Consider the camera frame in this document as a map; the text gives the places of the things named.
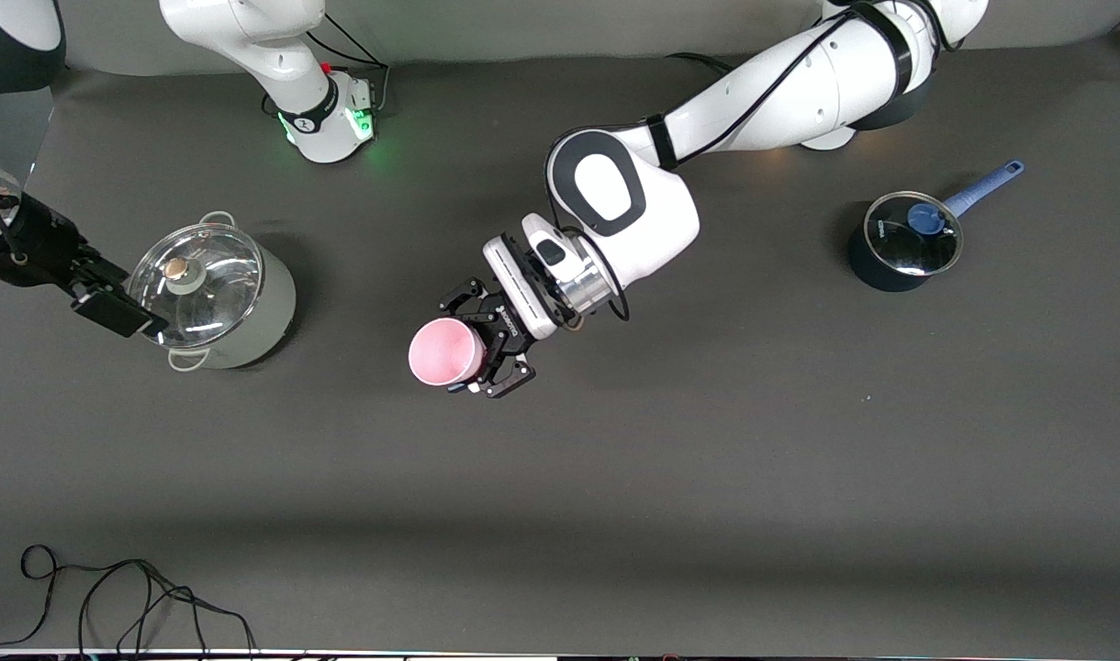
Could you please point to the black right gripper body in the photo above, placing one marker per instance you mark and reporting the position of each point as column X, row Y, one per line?
column 39, row 244

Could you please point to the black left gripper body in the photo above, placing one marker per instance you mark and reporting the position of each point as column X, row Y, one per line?
column 508, row 323

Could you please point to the pink plastic cup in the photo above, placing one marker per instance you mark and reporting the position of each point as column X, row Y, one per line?
column 445, row 353

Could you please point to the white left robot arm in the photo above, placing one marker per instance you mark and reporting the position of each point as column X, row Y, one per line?
column 799, row 101

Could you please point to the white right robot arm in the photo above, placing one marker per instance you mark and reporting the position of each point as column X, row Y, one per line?
column 248, row 37

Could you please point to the glass lid with grey knob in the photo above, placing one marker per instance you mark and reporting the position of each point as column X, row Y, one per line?
column 211, row 294

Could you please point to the dark blue saucepan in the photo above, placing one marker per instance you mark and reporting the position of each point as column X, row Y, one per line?
column 877, row 271

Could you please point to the glass lid with blue knob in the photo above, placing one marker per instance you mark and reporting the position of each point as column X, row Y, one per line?
column 900, row 243

